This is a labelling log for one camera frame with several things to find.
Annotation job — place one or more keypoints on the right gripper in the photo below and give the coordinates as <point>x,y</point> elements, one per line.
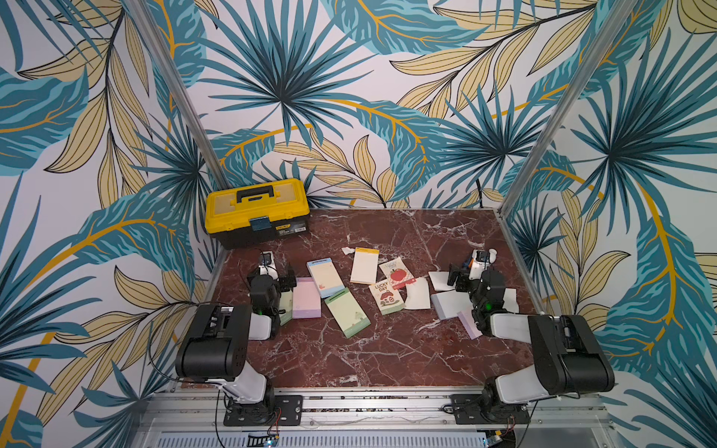
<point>462,277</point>

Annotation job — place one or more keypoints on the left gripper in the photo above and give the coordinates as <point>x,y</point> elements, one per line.
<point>286,284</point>

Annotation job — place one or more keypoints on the torn white page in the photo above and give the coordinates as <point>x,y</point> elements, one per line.
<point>439,281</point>

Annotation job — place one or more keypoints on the purple flower lucky day pad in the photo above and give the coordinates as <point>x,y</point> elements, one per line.
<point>306,299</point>

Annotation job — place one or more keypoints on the green house lucky day pad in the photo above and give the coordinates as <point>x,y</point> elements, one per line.
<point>285,307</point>

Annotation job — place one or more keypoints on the torn cream page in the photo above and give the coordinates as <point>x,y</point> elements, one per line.
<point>418,295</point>

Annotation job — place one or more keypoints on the torn apple cover page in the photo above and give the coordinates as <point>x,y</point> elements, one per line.
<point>396,272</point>

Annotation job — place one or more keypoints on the green red lucky memo pad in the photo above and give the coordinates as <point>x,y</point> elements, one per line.
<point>347,312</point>

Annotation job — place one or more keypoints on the torn lucky day cover page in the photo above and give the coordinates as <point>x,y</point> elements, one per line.
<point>387,298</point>

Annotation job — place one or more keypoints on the yellow top memo pad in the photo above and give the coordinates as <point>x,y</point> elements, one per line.
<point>365,266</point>

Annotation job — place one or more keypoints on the torn pink page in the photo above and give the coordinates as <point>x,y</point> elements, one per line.
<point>467,320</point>

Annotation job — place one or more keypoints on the red apple memo pad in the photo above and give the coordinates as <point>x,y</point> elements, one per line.
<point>326,277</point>

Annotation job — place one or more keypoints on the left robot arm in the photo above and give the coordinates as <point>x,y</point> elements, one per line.
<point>215,352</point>

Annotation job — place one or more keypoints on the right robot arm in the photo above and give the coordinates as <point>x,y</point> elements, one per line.
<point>567,359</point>

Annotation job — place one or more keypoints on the blue lined memo pad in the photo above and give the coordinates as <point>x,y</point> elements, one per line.
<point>449,304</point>

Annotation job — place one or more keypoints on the yellow black toolbox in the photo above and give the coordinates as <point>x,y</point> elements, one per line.
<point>257,214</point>

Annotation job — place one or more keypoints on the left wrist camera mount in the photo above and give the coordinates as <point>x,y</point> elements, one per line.
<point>267,265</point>

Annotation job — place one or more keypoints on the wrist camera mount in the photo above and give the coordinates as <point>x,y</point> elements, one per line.
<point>267,265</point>
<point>481,260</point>

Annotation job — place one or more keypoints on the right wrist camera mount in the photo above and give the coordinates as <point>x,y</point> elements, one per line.
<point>481,260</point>

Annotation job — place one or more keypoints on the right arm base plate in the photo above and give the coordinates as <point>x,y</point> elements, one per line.
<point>473,409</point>

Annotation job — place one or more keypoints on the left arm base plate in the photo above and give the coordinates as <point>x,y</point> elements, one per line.
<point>282,410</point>

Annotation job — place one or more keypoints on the aluminium front rail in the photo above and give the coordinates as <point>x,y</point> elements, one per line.
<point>414,416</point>

